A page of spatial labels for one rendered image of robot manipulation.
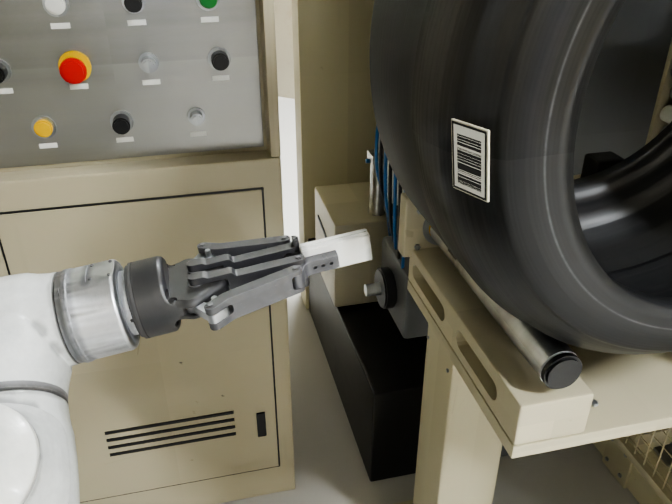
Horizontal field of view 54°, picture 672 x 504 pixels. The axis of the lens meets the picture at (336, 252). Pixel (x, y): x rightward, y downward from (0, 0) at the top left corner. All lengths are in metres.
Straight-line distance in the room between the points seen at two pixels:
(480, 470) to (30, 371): 1.00
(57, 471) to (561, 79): 0.48
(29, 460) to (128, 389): 0.94
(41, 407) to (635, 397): 0.66
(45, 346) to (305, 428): 1.35
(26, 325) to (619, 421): 0.64
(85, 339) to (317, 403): 1.41
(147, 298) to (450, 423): 0.79
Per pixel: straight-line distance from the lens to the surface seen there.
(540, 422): 0.77
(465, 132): 0.52
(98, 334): 0.62
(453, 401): 1.25
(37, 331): 0.63
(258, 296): 0.61
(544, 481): 1.86
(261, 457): 1.66
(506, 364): 0.79
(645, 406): 0.88
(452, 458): 1.35
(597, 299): 0.64
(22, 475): 0.55
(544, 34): 0.51
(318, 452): 1.85
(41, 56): 1.22
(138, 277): 0.62
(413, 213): 0.96
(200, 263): 0.65
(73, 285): 0.63
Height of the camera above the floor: 1.35
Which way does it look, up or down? 30 degrees down
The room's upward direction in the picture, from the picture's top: straight up
